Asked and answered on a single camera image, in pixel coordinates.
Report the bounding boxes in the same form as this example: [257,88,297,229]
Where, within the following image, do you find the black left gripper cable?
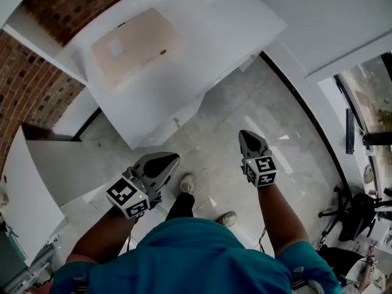
[126,218,139,251]

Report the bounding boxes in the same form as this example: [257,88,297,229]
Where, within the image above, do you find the grey right harness strap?
[290,266,320,294]

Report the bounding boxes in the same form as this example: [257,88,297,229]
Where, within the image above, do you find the person's black trousers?
[164,192,196,222]

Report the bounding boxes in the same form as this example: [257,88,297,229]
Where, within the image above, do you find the metal frame rack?
[5,239,62,291]

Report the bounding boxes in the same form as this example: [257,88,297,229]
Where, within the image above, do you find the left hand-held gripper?
[106,152,181,219]

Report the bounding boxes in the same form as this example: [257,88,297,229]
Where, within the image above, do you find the black keyboard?
[345,108,355,155]

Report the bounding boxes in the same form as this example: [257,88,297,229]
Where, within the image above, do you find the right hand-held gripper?
[238,129,279,188]

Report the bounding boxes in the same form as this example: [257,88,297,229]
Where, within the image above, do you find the white board cabinet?
[1,125,102,266]

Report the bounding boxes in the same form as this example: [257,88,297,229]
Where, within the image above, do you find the person's right shoe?
[215,210,238,228]

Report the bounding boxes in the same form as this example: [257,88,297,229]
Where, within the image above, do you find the person's right forearm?
[256,184,311,257]

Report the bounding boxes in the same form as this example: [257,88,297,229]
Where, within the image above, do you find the black white office chair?
[317,186,392,242]

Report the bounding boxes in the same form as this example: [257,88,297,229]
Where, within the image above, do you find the grey left harness strap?
[72,273,90,294]

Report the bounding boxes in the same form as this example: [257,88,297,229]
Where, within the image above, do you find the person's teal shirt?
[50,217,341,294]

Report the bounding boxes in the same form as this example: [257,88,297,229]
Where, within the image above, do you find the white desk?
[62,0,288,149]

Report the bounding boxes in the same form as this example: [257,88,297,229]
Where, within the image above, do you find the pink flat box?
[90,7,184,89]

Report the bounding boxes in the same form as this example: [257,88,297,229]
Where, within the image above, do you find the person's left shoe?
[178,173,196,195]

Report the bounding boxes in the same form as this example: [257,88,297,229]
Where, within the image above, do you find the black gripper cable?
[126,218,139,251]
[258,224,268,253]

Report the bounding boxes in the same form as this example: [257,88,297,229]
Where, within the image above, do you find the black framed window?
[333,51,392,147]

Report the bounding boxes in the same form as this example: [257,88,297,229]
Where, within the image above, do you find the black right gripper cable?
[258,224,268,253]

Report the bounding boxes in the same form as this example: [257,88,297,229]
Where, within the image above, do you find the grey harness strap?
[72,273,90,294]
[290,266,320,294]

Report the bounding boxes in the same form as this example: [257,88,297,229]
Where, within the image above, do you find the person's left forearm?
[65,209,139,265]

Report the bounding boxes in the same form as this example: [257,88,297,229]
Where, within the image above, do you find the person's shoe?
[178,173,196,195]
[215,210,238,228]

